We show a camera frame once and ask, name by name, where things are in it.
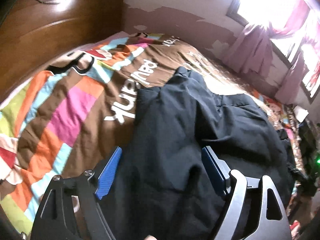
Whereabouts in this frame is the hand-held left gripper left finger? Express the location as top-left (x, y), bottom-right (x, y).
top-left (30, 146), bottom-right (123, 240)

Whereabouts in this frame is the colourful cloth pile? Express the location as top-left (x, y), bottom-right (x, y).
top-left (250, 87), bottom-right (320, 240)

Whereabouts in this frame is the colourful printed blanket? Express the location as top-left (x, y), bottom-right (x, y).
top-left (0, 31), bottom-right (275, 230)

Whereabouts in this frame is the window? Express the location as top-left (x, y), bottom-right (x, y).
top-left (227, 0), bottom-right (320, 104)

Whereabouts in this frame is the black puffer jacket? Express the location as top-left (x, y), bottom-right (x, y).
top-left (95, 66), bottom-right (297, 240)

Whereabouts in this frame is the wooden headboard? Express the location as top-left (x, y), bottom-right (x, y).
top-left (0, 0), bottom-right (125, 103)

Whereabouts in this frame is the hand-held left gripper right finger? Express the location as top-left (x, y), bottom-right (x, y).
top-left (201, 146), bottom-right (293, 240)

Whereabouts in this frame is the pink curtain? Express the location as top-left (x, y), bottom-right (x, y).
top-left (222, 0), bottom-right (320, 105)

